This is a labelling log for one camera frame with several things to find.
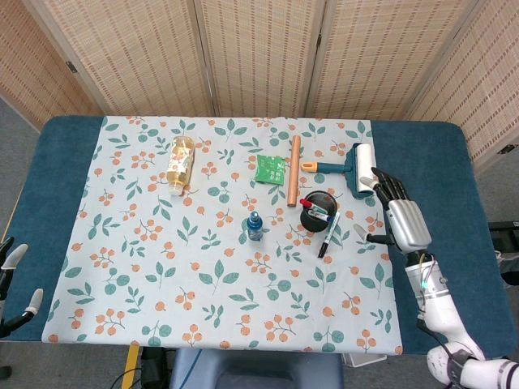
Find bamboo folding screen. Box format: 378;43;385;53
0;0;519;169

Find blue cap white marker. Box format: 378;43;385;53
308;209;341;224

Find red cap marker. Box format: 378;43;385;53
299;198;326;215

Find black mesh pen holder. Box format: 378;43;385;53
299;190;340;234

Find blue felt table cover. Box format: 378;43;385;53
0;115;514;357

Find floral leaf berry tablecloth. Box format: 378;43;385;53
41;115;402;352

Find white box under table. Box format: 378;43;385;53
342;351;387;368

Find black floor cables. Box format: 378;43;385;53
111;346;175;389

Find brown wooden rod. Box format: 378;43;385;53
286;135;302;209

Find black marker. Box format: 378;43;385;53
317;211;341;259

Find blue spray bottle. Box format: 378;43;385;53
247;210;264;242

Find clear bottle of yellow tea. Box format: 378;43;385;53
165;135;196;198

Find blue grey padded seat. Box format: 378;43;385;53
169;348;345;389

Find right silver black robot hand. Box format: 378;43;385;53
353;165;431;255

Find teal lint roller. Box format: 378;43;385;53
300;142;376;200

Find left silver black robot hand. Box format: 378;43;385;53
0;237;45;340

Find green sachet packet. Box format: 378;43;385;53
254;154;286;186

